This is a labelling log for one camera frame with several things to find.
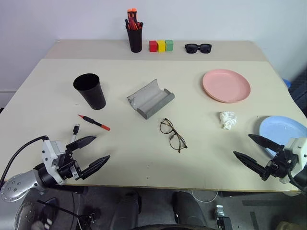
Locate grey glasses case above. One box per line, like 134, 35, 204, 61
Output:
127, 79, 175, 120

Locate black sunglasses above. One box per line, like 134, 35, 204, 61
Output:
184, 43, 212, 54

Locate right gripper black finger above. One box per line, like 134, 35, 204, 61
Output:
248, 134, 285, 153
233, 150, 269, 179

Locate crumpled white tissue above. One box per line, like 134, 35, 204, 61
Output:
219, 111, 238, 130

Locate white floor cable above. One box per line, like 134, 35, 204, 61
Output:
191, 190, 219, 204

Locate tortoiseshell eyeglasses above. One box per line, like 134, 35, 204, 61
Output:
160, 118, 188, 153

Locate red and black pen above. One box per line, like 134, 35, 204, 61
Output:
77, 114, 111, 132

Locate slim black pen holder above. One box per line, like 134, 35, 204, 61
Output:
126, 25, 144, 53

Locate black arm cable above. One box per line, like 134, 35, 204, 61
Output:
287, 169, 303, 190
0, 135, 50, 190

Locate black floor clamp box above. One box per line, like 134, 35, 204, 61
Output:
214, 204, 232, 230

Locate wide black plastic cup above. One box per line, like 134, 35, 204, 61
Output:
73, 73, 107, 110

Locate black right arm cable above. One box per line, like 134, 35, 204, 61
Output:
287, 169, 303, 190

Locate pink plastic plate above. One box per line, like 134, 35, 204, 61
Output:
202, 69, 251, 104

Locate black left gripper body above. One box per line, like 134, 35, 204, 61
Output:
56, 152, 84, 182

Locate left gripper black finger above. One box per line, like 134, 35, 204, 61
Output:
80, 155, 111, 180
65, 135, 98, 153

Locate black ribbed object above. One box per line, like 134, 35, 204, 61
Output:
289, 67, 307, 120

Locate dark rounded shape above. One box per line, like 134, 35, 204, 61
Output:
112, 191, 142, 230
172, 191, 208, 230

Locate light blue plastic plate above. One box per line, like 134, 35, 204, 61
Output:
258, 115, 307, 159

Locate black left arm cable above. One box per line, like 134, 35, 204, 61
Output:
0, 135, 50, 190

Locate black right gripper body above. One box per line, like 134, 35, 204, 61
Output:
260, 149, 300, 182

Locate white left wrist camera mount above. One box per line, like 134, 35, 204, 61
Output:
41, 139, 67, 186

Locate black floor bracket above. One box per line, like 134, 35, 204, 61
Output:
81, 208, 101, 224

